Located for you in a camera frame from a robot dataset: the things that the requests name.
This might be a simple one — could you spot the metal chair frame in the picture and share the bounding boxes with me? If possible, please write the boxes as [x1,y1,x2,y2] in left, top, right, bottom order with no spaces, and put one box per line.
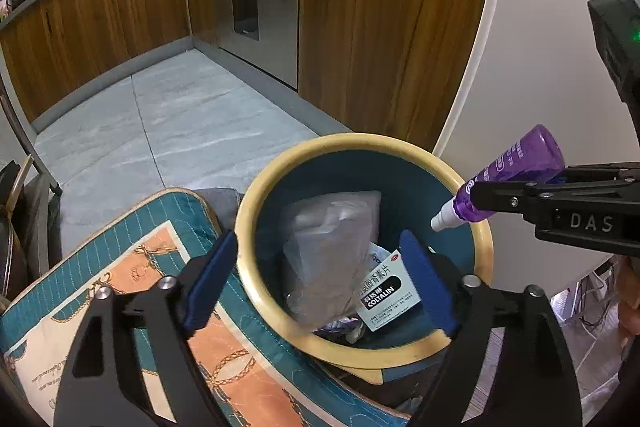
[0,82,63,198]

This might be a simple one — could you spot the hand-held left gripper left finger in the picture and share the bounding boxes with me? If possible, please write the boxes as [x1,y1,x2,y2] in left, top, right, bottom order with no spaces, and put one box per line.
[52,229,240,427]

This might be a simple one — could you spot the purple spray bottle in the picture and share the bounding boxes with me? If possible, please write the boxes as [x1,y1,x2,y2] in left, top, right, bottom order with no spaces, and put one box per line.
[430,124,566,232]

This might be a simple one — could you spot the teal trash bin yellow rim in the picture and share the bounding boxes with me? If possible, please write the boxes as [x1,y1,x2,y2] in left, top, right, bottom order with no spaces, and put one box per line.
[234,133,495,370]

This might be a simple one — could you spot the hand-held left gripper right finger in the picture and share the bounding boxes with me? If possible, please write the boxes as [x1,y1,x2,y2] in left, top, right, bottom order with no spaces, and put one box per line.
[399,229,583,427]

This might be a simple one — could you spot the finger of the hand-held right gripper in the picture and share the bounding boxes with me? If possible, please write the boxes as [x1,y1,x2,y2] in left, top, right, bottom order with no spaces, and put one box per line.
[547,163,635,191]
[471,177,556,214]

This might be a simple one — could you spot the person's right hand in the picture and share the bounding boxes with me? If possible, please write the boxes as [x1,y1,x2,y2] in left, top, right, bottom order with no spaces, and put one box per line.
[614,257,640,350]

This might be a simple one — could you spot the white and teal medicine box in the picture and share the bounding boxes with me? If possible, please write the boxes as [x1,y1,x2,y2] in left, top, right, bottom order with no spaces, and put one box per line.
[356,249,422,333]

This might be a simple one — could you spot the clear plastic bag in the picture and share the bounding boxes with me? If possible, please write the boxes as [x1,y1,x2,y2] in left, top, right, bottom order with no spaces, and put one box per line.
[280,190,383,330]

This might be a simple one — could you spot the teal and orange chair cushion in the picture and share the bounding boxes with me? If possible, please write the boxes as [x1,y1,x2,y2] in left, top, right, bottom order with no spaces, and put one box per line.
[0,187,416,427]

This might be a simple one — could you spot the dark bag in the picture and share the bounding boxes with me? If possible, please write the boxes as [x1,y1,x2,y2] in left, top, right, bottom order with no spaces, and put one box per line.
[0,157,62,303]

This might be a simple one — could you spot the tall wooden cabinet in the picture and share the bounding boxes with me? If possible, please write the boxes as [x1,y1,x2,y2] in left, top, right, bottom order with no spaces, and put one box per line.
[298,0,498,152]

